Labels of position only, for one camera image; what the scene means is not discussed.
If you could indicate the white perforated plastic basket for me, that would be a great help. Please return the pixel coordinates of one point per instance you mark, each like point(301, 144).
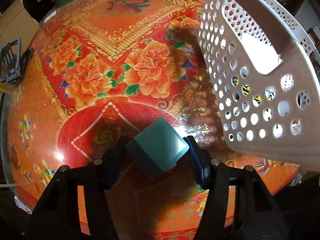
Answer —
point(264, 46)

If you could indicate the teal blue charger cube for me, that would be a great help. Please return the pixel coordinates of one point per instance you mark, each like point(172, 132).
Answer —
point(157, 148)

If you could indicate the red white cartoon charger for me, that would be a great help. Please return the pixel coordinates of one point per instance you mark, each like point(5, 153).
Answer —
point(296, 127)

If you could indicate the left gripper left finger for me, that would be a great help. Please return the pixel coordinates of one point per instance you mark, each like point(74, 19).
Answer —
point(56, 214)

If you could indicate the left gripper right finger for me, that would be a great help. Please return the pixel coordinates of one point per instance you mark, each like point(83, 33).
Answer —
point(239, 205)

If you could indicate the yellow toy car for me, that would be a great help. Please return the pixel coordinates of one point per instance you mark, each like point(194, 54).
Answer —
point(246, 90)

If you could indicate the cardboard box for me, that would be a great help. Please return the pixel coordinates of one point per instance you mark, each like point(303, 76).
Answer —
point(17, 23)

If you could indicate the red floral tablecloth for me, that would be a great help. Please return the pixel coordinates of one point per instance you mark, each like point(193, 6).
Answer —
point(106, 68)

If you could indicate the black phone stand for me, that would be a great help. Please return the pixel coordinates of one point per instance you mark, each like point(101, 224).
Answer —
point(13, 62)

